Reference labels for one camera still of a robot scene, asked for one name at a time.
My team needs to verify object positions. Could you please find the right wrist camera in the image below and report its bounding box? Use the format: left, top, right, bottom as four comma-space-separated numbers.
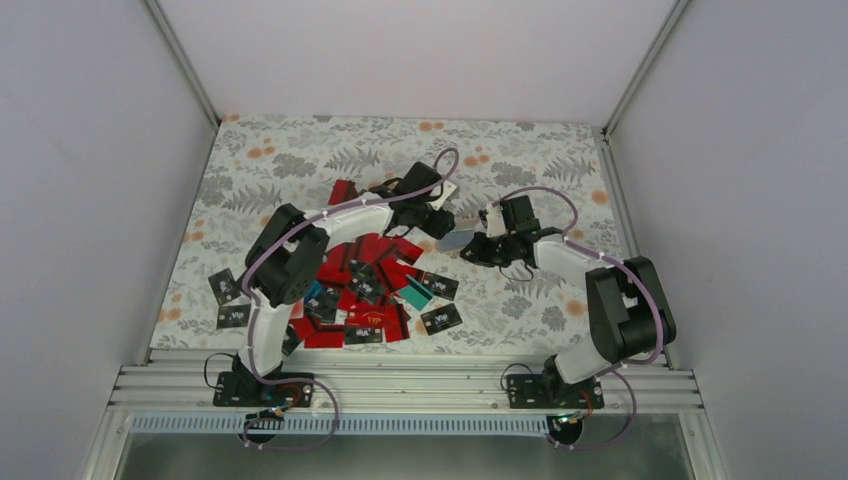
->
479, 204, 507, 238

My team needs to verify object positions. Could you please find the beige leather card holder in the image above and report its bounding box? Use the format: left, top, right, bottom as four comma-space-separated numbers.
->
438, 229, 476, 252

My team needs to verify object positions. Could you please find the teal card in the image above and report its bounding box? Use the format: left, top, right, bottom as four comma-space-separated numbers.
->
396, 275, 434, 311

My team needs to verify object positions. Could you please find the red card pile right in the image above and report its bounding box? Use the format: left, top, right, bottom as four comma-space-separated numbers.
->
389, 237, 424, 265

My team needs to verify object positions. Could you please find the black vip card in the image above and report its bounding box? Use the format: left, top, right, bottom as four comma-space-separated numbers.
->
344, 326, 383, 345
420, 303, 463, 336
216, 304, 251, 330
421, 272, 459, 301
207, 268, 241, 306

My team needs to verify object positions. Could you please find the red card bottom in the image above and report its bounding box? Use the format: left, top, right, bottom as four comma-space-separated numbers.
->
303, 329, 345, 349

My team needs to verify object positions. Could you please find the red card top left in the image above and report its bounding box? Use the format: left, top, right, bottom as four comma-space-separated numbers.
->
328, 179, 360, 206

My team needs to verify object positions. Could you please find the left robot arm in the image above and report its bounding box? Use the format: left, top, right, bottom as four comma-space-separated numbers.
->
232, 162, 454, 405

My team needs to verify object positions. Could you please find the aluminium rail frame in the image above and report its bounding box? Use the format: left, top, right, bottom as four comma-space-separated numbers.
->
83, 349, 727, 479

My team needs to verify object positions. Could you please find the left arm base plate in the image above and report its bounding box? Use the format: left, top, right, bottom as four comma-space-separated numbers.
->
212, 372, 314, 409

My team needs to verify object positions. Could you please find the black vip card bottom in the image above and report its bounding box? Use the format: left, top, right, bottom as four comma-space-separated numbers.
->
344, 326, 383, 345

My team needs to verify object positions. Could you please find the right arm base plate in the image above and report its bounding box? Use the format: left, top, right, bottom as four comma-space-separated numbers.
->
504, 373, 605, 410

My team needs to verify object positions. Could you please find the floral table mat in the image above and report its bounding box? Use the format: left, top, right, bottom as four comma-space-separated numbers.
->
151, 114, 631, 356

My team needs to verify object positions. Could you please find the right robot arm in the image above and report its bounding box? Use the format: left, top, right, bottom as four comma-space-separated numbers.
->
461, 195, 677, 407

